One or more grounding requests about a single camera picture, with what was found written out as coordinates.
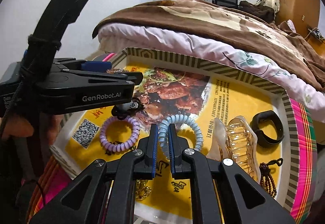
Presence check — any silver crystal bracelet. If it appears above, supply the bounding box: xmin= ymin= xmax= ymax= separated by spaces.
xmin=106 ymin=67 xmax=130 ymax=75

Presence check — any black hair clip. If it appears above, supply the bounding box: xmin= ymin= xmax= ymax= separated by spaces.
xmin=111 ymin=97 xmax=144 ymax=120

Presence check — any small gold chain bracelet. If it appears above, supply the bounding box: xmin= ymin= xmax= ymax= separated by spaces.
xmin=134 ymin=179 xmax=153 ymax=201

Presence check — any dark brown bead necklace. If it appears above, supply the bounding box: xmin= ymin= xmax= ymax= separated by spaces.
xmin=258 ymin=157 xmax=284 ymax=198

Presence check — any light blue spiral hair tie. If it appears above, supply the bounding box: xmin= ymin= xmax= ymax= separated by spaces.
xmin=158 ymin=114 xmax=205 ymax=160

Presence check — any black smart wristband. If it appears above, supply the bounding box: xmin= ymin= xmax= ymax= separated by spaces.
xmin=250 ymin=110 xmax=284 ymax=148

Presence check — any left hand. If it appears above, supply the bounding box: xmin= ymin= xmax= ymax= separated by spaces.
xmin=2 ymin=114 xmax=63 ymax=145

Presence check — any white floral bed sheet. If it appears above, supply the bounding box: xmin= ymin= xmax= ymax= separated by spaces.
xmin=94 ymin=23 xmax=324 ymax=122

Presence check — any clear amber hair claw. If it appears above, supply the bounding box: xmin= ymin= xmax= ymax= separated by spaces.
xmin=207 ymin=116 xmax=261 ymax=182

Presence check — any colourful plaid tablecloth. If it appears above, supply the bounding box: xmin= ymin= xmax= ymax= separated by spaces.
xmin=28 ymin=67 xmax=317 ymax=223

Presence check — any patterned cardboard tray box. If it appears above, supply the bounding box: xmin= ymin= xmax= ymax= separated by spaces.
xmin=51 ymin=48 xmax=300 ymax=223

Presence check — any brown fleece blanket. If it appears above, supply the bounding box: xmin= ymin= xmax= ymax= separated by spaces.
xmin=92 ymin=0 xmax=324 ymax=92

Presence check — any wooden headboard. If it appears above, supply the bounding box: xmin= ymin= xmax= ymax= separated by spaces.
xmin=306 ymin=35 xmax=325 ymax=59

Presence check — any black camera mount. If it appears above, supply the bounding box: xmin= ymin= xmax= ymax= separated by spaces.
xmin=21 ymin=0 xmax=88 ymax=72

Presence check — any purple spiral hair tie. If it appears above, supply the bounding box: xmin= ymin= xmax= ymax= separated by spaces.
xmin=99 ymin=115 xmax=141 ymax=153

